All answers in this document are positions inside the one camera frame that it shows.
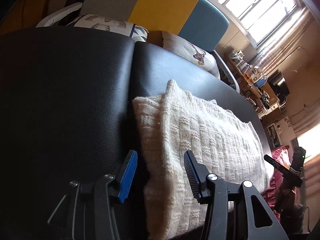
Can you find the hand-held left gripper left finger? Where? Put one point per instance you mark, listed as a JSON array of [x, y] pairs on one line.
[[128, 177]]

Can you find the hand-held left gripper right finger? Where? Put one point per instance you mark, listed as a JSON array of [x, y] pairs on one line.
[[192, 177]]

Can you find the black monitor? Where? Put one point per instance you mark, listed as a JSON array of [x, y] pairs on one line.
[[280, 86]]

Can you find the deer print pillow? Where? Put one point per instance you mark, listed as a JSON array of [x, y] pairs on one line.
[[180, 47]]

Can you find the sheer pink curtain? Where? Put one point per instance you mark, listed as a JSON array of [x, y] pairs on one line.
[[287, 37]]

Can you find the wooden desk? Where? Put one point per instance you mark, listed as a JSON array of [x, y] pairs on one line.
[[252, 92]]

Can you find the group of jars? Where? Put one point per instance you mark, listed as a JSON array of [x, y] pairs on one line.
[[240, 60]]

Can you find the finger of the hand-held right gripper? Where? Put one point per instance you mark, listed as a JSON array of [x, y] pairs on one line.
[[275, 163]]

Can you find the blue chair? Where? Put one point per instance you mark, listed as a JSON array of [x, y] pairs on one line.
[[260, 82]]

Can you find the white cabinet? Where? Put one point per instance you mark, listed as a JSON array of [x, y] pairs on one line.
[[282, 130]]

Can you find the cream knitted sweater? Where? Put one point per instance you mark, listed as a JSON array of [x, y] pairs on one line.
[[200, 140]]

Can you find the oranges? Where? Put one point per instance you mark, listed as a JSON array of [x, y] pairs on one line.
[[247, 75]]

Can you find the grey yellow blue sofa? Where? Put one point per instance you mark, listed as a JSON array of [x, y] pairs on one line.
[[165, 7]]

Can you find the white framed window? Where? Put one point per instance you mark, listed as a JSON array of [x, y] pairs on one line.
[[252, 2]]

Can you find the geometric print pillow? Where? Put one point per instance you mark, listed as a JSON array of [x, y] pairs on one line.
[[105, 25]]

